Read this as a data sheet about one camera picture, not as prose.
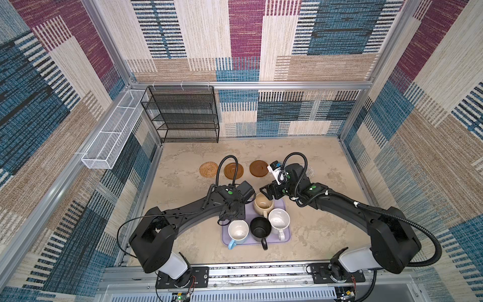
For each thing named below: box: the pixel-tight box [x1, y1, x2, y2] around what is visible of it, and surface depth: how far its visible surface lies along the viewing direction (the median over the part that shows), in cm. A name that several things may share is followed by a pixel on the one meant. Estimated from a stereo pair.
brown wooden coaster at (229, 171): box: [223, 162, 245, 180], surface depth 107 cm
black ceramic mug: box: [250, 216, 272, 251], surface depth 80 cm
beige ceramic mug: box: [253, 192, 275, 218], surface depth 85 cm
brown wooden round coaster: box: [249, 159, 269, 178], surface depth 107 cm
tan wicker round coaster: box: [198, 161, 219, 179], surface depth 107 cm
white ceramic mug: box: [268, 208, 291, 241], surface depth 82 cm
